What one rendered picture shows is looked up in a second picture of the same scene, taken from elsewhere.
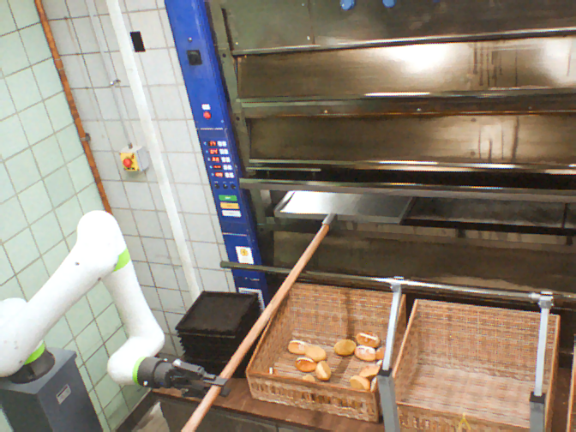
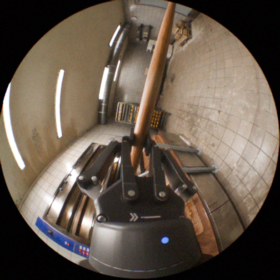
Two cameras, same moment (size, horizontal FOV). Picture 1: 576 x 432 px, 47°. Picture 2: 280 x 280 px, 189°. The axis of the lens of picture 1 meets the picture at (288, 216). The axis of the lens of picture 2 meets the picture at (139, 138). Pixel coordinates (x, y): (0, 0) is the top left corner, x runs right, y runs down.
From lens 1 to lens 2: 2.04 m
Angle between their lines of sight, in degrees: 93
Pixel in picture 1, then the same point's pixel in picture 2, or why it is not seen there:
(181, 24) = (42, 227)
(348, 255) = not seen: hidden behind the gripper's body
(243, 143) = (84, 241)
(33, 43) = not seen: outside the picture
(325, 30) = (62, 197)
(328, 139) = (88, 212)
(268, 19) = (53, 208)
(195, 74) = (55, 237)
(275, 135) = (83, 229)
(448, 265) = not seen: hidden behind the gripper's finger
